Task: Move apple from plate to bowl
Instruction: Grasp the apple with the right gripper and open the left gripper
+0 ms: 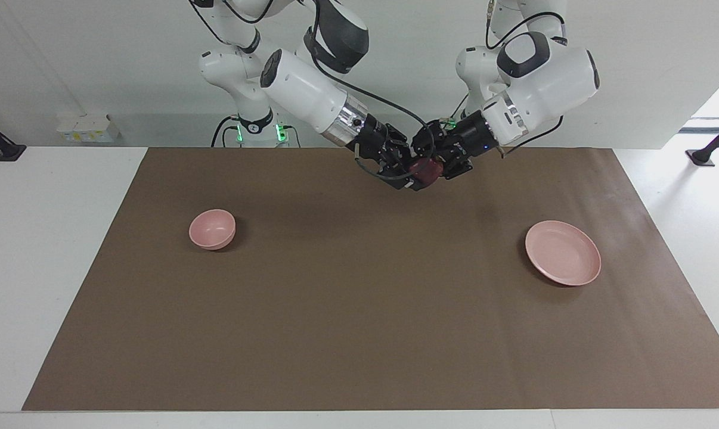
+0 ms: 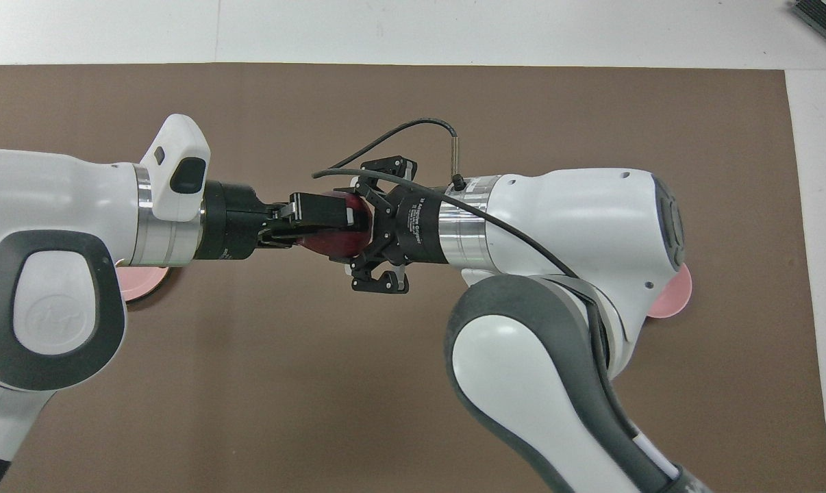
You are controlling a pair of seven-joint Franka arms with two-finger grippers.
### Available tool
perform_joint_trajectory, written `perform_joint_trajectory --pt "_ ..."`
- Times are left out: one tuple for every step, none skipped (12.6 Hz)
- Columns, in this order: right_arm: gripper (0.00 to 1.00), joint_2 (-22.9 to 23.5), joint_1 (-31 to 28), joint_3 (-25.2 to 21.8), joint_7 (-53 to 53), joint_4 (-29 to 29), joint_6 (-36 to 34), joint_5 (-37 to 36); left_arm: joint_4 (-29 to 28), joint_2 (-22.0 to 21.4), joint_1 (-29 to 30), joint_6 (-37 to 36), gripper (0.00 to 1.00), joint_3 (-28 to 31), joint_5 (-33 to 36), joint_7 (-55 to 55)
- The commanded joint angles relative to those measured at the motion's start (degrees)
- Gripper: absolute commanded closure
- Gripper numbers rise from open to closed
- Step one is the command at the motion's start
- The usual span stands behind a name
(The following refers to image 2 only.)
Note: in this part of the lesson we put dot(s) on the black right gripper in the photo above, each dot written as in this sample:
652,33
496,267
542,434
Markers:
416,229

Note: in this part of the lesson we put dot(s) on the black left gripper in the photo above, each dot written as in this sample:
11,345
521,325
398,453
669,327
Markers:
231,219

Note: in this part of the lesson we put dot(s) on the dark red apple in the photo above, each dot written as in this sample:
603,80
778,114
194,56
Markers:
338,241

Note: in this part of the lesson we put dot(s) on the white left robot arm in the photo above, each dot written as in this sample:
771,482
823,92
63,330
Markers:
57,205

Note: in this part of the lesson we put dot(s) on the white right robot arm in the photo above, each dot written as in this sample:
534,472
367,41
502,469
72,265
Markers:
557,219

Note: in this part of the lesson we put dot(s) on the pink plate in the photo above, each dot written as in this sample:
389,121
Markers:
142,282

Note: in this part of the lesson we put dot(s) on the pink bowl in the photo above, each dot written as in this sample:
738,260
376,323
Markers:
673,294

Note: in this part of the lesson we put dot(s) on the brown paper mat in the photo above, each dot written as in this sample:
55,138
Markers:
283,376

